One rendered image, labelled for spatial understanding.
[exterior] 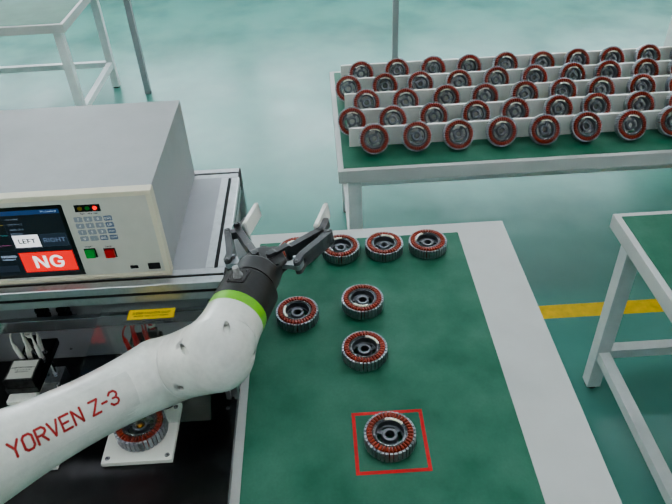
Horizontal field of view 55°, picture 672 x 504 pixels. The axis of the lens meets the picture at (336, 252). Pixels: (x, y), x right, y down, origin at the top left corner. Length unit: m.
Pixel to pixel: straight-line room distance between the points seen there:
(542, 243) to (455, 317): 1.61
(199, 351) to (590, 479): 0.90
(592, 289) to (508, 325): 1.38
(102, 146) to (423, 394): 0.89
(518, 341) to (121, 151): 1.04
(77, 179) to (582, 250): 2.50
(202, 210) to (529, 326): 0.87
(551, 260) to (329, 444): 1.96
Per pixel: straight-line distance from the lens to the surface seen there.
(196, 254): 1.40
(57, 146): 1.48
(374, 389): 1.56
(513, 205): 3.54
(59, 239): 1.36
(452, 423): 1.51
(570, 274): 3.15
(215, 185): 1.61
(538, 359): 1.68
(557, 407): 1.59
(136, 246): 1.33
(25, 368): 1.56
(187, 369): 0.92
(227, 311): 0.94
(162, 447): 1.49
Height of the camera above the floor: 1.95
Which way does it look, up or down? 38 degrees down
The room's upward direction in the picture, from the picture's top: 3 degrees counter-clockwise
